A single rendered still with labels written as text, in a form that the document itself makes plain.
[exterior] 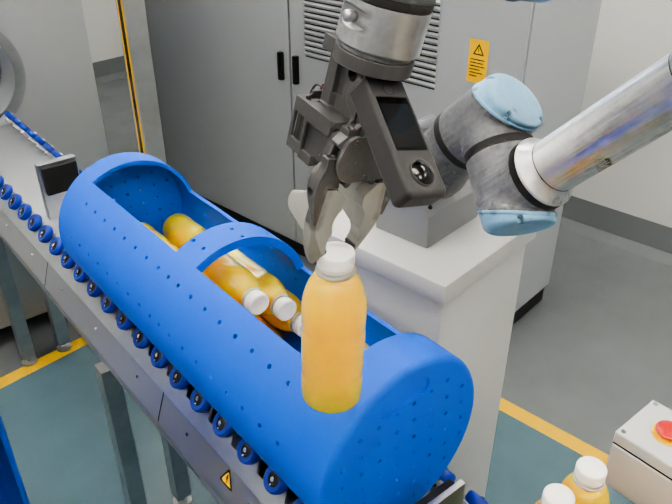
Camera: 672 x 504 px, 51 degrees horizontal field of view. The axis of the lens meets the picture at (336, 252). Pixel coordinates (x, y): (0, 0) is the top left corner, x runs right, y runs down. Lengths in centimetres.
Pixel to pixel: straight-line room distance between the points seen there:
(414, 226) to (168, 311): 46
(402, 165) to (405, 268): 66
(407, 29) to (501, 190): 55
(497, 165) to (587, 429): 170
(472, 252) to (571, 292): 210
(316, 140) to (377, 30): 12
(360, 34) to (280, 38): 248
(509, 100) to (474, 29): 130
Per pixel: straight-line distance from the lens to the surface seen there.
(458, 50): 249
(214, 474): 126
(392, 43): 59
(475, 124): 116
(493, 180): 111
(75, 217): 145
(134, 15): 208
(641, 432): 107
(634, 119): 99
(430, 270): 123
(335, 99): 65
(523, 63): 238
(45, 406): 282
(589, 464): 101
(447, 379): 96
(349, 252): 69
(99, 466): 254
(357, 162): 63
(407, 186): 57
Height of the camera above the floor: 180
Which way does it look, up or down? 31 degrees down
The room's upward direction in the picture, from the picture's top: straight up
